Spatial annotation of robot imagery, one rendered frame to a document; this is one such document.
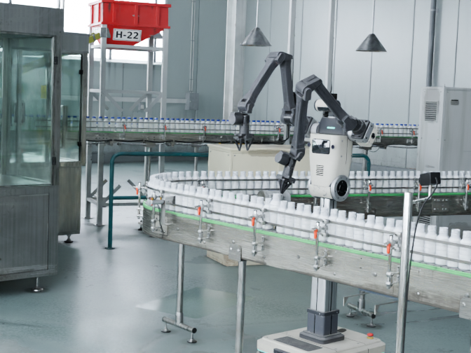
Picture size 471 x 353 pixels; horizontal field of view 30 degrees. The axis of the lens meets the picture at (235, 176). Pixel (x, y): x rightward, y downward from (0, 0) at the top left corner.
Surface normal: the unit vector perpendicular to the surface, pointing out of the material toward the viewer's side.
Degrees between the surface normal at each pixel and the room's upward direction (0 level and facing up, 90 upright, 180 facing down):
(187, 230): 90
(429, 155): 90
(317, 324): 90
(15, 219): 91
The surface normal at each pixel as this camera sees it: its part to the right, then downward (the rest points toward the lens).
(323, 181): -0.75, 0.04
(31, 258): 0.66, 0.09
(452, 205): 0.40, 0.10
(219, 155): -0.92, 0.00
